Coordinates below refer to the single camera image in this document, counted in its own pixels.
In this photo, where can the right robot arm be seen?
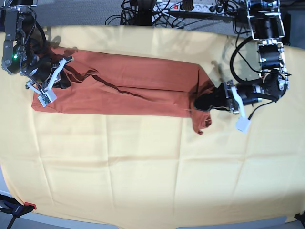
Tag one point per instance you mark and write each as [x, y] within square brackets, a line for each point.
[25, 45]

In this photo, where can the black upright device right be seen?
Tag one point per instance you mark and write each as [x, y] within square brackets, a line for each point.
[287, 28]

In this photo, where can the white power strip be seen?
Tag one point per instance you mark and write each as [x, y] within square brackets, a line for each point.
[198, 10]

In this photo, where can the black stand post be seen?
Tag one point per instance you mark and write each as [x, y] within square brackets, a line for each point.
[144, 12]

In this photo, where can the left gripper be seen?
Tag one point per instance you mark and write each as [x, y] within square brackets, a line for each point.
[222, 98]

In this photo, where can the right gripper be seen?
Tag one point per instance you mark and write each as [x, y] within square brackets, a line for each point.
[41, 69]

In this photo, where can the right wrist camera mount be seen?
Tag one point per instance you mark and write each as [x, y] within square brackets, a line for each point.
[48, 88]

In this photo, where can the blue black bar clamp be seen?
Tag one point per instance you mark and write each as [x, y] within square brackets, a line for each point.
[10, 205]

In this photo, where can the black clamp right corner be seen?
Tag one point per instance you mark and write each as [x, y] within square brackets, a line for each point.
[300, 218]

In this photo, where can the yellow table cloth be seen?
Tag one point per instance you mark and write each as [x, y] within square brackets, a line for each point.
[152, 172]

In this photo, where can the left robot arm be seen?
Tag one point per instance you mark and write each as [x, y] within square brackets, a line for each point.
[266, 28]

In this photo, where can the salmon pink T-shirt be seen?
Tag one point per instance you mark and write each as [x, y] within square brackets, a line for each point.
[113, 84]

